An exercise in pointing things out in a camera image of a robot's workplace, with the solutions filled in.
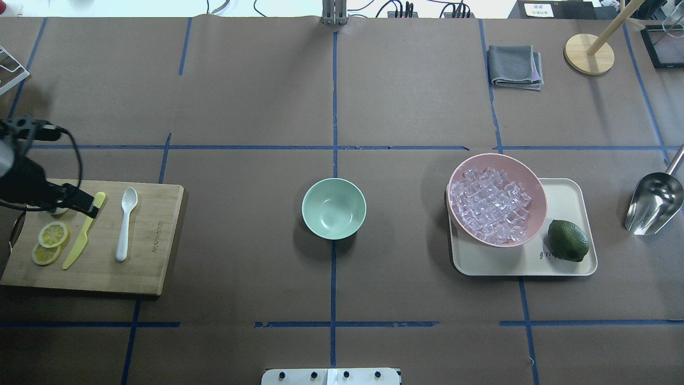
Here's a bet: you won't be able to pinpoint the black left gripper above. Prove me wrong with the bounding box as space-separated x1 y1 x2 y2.
1 155 99 218

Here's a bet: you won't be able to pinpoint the white plastic spoon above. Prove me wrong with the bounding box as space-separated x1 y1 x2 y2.
115 186 138 261

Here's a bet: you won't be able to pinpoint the steel ice scoop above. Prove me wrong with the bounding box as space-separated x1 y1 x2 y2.
624 146 683 236

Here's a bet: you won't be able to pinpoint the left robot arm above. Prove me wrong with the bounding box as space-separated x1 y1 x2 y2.
1 142 99 219

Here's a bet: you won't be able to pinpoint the mint green bowl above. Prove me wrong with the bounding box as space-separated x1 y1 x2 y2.
301 178 367 240

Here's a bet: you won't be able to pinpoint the clear ice cubes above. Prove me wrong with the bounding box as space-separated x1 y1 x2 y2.
447 167 532 244

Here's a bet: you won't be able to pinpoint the pink bowl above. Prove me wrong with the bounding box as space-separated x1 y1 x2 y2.
446 153 547 247

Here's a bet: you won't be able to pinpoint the upper lemon slice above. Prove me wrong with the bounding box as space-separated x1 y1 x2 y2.
37 221 70 249

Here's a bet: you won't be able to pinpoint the lemon slice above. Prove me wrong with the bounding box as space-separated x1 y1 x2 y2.
37 221 70 249
32 243 62 266

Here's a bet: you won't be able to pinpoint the lower lemon slice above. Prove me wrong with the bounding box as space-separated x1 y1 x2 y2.
32 243 62 266

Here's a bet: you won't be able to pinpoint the yellow plastic knife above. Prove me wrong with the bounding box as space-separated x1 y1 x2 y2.
62 191 107 270

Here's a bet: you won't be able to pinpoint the wooden cutting board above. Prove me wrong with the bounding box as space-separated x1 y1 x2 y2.
2 180 185 296

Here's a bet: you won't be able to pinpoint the folded grey cloth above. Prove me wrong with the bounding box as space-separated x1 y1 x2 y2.
487 45 544 91

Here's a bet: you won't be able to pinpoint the green lime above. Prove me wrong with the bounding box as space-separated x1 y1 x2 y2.
547 219 589 263

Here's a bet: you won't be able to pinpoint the beige plastic tray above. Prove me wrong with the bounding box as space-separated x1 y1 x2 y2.
449 178 598 277

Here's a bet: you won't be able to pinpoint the wooden mug tree stand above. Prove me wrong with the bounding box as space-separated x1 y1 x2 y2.
564 1 646 75

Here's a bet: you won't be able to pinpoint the mirror tray glass rack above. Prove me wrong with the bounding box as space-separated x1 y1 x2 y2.
640 25 683 69

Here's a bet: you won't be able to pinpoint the white wire cup rack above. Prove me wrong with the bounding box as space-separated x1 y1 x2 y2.
1 46 30 95

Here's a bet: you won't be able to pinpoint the aluminium frame post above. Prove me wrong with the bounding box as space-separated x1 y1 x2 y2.
321 0 349 25

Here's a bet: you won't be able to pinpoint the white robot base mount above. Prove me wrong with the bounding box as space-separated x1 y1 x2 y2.
261 367 402 384

